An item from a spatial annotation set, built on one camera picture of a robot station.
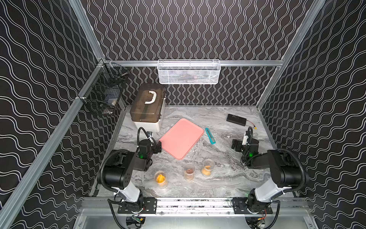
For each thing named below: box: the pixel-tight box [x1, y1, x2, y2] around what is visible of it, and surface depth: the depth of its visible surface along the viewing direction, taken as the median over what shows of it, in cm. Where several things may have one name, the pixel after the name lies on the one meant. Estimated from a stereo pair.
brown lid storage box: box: [129, 83, 167, 133], surface depth 102 cm
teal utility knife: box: [204, 127, 217, 145], surface depth 103 cm
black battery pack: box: [226, 113, 247, 127], surface depth 112 cm
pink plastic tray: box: [159, 118, 204, 160], surface depth 106 cm
